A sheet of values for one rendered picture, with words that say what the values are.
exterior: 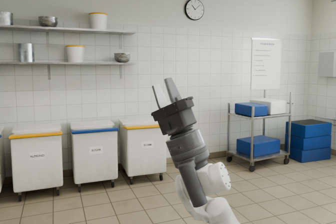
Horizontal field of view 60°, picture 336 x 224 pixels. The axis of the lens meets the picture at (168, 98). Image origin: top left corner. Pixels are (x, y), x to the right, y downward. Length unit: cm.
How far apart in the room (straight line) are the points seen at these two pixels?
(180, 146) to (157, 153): 316
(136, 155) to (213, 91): 177
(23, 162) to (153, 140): 150
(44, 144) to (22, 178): 43
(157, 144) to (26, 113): 174
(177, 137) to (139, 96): 364
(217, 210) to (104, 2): 377
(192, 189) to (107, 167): 308
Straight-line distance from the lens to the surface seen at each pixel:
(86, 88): 416
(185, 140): 67
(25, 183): 371
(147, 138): 374
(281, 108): 474
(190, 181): 66
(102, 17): 396
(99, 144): 362
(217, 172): 68
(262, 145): 462
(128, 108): 428
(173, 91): 69
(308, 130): 508
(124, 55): 396
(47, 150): 359
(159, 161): 387
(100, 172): 372
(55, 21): 393
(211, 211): 76
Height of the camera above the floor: 150
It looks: 6 degrees down
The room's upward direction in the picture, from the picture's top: straight up
